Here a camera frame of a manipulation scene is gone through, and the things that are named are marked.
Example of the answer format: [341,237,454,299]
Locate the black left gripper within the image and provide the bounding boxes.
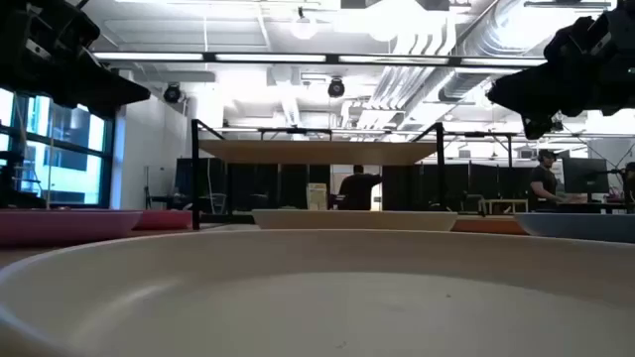
[0,0,152,121]

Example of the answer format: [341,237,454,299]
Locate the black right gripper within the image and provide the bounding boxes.
[485,6,635,142]

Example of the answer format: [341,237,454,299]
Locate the purple plate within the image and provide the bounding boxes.
[0,208,144,248]

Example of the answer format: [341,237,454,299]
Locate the red plate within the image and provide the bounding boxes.
[132,209,194,231]

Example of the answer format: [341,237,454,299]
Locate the blue plate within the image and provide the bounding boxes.
[514,212,635,245]

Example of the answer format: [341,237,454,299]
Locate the beige plate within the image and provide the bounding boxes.
[251,208,458,233]

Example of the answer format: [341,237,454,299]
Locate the grey plate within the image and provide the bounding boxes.
[0,228,635,357]

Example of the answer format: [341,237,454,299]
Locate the wooden shelf with black legs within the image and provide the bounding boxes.
[190,118,447,231]

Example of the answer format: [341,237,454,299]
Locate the black metal gantry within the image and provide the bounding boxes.
[257,126,334,142]
[444,130,517,173]

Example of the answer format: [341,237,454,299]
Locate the black round ceiling spotlight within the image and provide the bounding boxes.
[163,82,183,105]
[326,76,346,99]

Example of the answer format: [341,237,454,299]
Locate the large window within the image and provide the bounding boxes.
[0,87,117,209]

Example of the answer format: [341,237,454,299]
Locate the person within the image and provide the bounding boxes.
[527,148,568,212]
[336,165,384,211]

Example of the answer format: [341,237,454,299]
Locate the black computer monitor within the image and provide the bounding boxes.
[562,157,610,195]

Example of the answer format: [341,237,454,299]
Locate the black floor stand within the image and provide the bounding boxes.
[142,165,175,210]

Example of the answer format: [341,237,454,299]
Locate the low wooden bench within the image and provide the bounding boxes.
[478,198,530,215]

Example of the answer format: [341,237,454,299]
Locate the black partition screen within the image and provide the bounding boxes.
[381,163,540,212]
[174,157,332,212]

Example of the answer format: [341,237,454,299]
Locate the ceiling light strip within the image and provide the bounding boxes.
[91,51,550,68]

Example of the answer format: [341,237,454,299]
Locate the white globe ceiling lamp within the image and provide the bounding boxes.
[290,6,319,42]

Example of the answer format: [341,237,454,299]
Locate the pale yellow sign board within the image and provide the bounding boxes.
[306,182,329,211]

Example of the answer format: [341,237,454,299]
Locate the black table frame rails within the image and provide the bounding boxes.
[199,212,255,225]

